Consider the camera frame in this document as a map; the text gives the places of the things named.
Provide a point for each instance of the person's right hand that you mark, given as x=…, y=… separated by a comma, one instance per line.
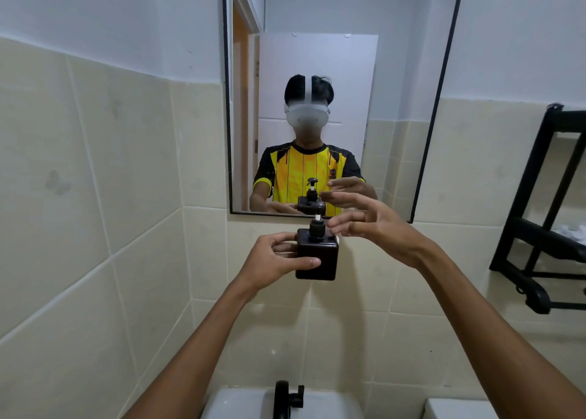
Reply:
x=389, y=226

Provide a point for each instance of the person's left hand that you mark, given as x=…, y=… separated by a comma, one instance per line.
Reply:
x=261, y=263

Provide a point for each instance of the person's left thumb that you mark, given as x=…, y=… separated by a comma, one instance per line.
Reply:
x=297, y=264

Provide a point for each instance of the person's right fingers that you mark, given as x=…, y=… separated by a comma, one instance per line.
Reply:
x=352, y=199

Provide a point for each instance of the person's left middle finger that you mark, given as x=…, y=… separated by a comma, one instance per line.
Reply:
x=286, y=248

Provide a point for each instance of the dark brown square soap bottle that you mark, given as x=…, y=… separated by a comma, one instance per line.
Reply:
x=323, y=263

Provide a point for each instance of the person's right forearm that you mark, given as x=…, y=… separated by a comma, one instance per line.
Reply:
x=485, y=341

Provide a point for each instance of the person's left forearm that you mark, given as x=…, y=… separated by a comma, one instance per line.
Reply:
x=192, y=359

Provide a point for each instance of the black faucet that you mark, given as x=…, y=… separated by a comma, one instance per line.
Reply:
x=281, y=400

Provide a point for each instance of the white ceramic sink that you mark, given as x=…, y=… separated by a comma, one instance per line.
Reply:
x=238, y=405

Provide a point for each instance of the white ceramic toilet tank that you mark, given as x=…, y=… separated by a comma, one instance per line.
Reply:
x=458, y=409

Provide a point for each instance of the white crumpled cloth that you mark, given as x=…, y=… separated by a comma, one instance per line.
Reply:
x=574, y=233

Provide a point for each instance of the black framed wall mirror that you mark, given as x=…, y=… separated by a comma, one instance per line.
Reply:
x=393, y=66

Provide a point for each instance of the black metal wall rack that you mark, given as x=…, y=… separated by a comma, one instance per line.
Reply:
x=517, y=231

